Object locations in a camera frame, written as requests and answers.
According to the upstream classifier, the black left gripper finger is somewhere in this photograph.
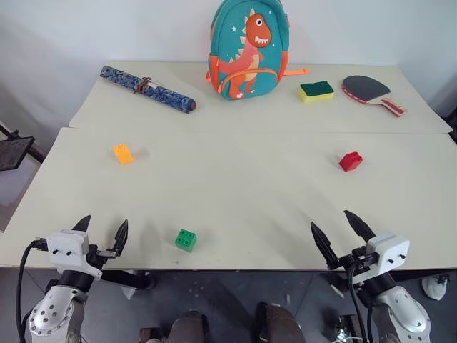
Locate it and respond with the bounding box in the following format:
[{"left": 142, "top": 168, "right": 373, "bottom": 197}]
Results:
[
  {"left": 71, "top": 214, "right": 92, "bottom": 234},
  {"left": 112, "top": 219, "right": 129, "bottom": 257}
]

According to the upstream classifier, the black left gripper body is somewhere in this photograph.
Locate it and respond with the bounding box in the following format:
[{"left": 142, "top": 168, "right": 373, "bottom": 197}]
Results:
[{"left": 85, "top": 244, "right": 118, "bottom": 270}]

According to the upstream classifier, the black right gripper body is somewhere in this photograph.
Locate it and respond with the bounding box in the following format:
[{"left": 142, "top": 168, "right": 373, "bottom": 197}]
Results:
[{"left": 327, "top": 248, "right": 379, "bottom": 277}]

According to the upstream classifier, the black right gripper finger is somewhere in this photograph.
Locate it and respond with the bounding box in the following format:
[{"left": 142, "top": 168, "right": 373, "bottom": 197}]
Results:
[
  {"left": 343, "top": 209, "right": 377, "bottom": 248},
  {"left": 310, "top": 221, "right": 339, "bottom": 268}
]

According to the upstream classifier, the red toy brick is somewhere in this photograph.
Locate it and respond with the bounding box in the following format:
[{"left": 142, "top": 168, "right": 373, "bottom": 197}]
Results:
[{"left": 338, "top": 151, "right": 365, "bottom": 173}]

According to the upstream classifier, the green toy brick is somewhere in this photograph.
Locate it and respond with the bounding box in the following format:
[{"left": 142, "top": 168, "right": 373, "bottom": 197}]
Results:
[{"left": 174, "top": 228, "right": 198, "bottom": 253}]

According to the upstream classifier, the orange toy brick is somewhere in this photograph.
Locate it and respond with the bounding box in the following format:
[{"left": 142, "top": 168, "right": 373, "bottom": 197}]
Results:
[{"left": 113, "top": 143, "right": 135, "bottom": 166}]

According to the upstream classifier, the white object on floor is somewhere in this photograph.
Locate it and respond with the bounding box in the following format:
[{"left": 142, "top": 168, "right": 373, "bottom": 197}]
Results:
[{"left": 421, "top": 274, "right": 451, "bottom": 300}]

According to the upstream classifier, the black stand with tray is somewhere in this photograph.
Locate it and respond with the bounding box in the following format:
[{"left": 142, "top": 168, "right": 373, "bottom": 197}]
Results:
[{"left": 0, "top": 123, "right": 46, "bottom": 172}]

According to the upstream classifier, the table tennis paddle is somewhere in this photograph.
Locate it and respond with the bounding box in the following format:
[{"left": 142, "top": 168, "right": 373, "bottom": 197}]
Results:
[{"left": 341, "top": 74, "right": 408, "bottom": 117}]

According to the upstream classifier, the yellow green sponge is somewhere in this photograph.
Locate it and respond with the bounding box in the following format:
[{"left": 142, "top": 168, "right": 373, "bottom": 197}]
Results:
[{"left": 298, "top": 80, "right": 336, "bottom": 104}]

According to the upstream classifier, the blue patterned rolled scroll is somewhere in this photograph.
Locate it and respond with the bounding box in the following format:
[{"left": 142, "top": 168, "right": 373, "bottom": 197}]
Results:
[{"left": 99, "top": 64, "right": 199, "bottom": 114}]

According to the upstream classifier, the teal dinosaur backpack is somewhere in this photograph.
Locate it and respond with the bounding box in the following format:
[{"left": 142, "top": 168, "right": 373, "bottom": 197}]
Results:
[{"left": 205, "top": 0, "right": 311, "bottom": 101}]

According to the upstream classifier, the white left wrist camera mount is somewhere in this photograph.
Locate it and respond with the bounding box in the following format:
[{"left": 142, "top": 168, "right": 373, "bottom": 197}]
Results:
[{"left": 47, "top": 229, "right": 103, "bottom": 279}]

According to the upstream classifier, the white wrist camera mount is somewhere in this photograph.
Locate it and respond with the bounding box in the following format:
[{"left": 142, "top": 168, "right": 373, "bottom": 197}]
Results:
[
  {"left": 366, "top": 232, "right": 411, "bottom": 275},
  {"left": 47, "top": 229, "right": 103, "bottom": 279}
]

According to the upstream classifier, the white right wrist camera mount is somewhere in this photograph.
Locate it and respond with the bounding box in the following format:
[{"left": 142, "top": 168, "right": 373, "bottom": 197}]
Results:
[{"left": 366, "top": 232, "right": 411, "bottom": 275}]

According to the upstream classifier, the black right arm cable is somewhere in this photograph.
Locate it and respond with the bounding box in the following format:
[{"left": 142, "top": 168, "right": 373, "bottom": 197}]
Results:
[{"left": 348, "top": 265, "right": 373, "bottom": 343}]

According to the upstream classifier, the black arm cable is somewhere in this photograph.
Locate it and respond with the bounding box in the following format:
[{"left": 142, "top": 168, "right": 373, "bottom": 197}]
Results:
[
  {"left": 15, "top": 239, "right": 48, "bottom": 343},
  {"left": 348, "top": 265, "right": 373, "bottom": 343}
]

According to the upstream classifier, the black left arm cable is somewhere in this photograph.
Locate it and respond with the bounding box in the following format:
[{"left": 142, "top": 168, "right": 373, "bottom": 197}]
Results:
[{"left": 15, "top": 239, "right": 48, "bottom": 343}]

